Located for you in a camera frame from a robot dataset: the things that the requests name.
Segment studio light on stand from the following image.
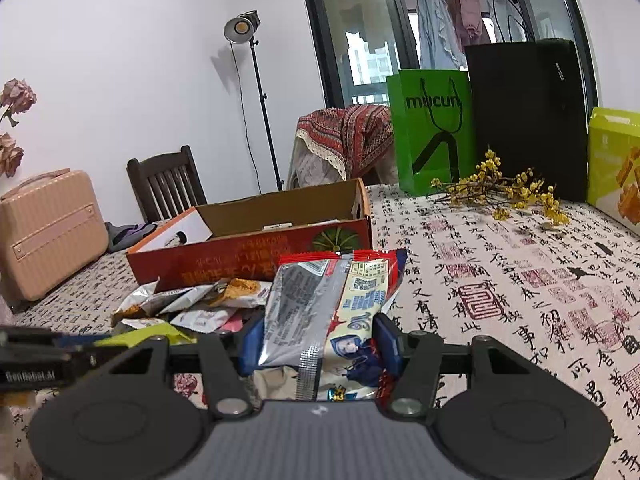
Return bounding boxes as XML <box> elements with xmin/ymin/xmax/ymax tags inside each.
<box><xmin>223</xmin><ymin>10</ymin><xmax>286</xmax><ymax>193</ymax></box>

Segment red patterned blanket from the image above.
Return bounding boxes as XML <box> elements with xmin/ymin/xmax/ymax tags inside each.
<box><xmin>295</xmin><ymin>105</ymin><xmax>396</xmax><ymax>181</ymax></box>

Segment grey purple cloth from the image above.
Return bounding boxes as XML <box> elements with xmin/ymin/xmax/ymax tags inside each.
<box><xmin>105</xmin><ymin>221</ymin><xmax>158</xmax><ymax>253</ymax></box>

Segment dried pink flowers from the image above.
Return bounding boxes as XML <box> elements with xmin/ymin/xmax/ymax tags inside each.
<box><xmin>0</xmin><ymin>78</ymin><xmax>38</xmax><ymax>178</ymax></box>

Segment red blue cartoon snack packet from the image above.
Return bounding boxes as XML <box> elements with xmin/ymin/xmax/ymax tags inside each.
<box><xmin>262</xmin><ymin>248</ymin><xmax>408</xmax><ymax>403</ymax></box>

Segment pink suitcase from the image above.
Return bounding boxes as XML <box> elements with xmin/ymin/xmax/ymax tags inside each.
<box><xmin>0</xmin><ymin>169</ymin><xmax>110</xmax><ymax>302</ymax></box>

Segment pink hanging garment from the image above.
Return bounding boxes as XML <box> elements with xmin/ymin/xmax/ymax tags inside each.
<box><xmin>447</xmin><ymin>0</ymin><xmax>493</xmax><ymax>48</ymax></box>

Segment orange cardboard box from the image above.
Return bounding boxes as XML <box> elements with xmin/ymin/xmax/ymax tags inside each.
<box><xmin>126</xmin><ymin>177</ymin><xmax>373</xmax><ymax>293</ymax></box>

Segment pile of snack packets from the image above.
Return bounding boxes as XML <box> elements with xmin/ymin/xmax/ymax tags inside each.
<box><xmin>111</xmin><ymin>277</ymin><xmax>273</xmax><ymax>333</ymax></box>

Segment pink box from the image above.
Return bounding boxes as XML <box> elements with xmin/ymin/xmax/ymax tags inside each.
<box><xmin>218</xmin><ymin>310</ymin><xmax>248</xmax><ymax>333</ymax></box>

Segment green paper bag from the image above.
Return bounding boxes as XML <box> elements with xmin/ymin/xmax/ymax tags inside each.
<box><xmin>386</xmin><ymin>69</ymin><xmax>476</xmax><ymax>197</ymax></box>

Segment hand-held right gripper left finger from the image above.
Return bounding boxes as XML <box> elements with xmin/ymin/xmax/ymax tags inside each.
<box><xmin>102</xmin><ymin>312</ymin><xmax>266</xmax><ymax>421</ymax></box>

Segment yellow-green gift box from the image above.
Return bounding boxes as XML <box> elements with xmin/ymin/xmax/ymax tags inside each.
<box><xmin>586</xmin><ymin>106</ymin><xmax>640</xmax><ymax>237</ymax></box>

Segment blue hanging garment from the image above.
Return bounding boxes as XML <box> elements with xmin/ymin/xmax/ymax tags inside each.
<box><xmin>415</xmin><ymin>0</ymin><xmax>468</xmax><ymax>71</ymax></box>

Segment calligraphy print tablecloth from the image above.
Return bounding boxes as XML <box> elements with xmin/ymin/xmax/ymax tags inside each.
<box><xmin>0</xmin><ymin>184</ymin><xmax>640</xmax><ymax>480</ymax></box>

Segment black paper bag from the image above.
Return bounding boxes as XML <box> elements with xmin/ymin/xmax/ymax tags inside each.
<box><xmin>465</xmin><ymin>0</ymin><xmax>590</xmax><ymax>203</ymax></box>

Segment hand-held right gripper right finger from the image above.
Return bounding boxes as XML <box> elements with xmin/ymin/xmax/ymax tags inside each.
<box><xmin>372</xmin><ymin>312</ymin><xmax>533</xmax><ymax>418</ymax></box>

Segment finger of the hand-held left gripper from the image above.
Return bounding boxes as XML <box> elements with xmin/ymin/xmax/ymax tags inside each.
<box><xmin>0</xmin><ymin>326</ymin><xmax>112</xmax><ymax>358</ymax></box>

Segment dark window frame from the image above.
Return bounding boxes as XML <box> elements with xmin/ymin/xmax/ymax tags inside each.
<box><xmin>297</xmin><ymin>0</ymin><xmax>598</xmax><ymax>111</ymax></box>

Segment yellow-green snack packet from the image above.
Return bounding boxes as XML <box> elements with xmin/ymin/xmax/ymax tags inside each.
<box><xmin>94</xmin><ymin>323</ymin><xmax>198</xmax><ymax>348</ymax></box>

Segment yellow flower branch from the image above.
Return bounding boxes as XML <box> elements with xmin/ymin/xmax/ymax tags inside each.
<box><xmin>431</xmin><ymin>147</ymin><xmax>571</xmax><ymax>228</ymax></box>

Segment dark wooden chair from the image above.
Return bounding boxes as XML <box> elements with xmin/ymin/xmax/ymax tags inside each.
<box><xmin>126</xmin><ymin>145</ymin><xmax>208</xmax><ymax>223</ymax></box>

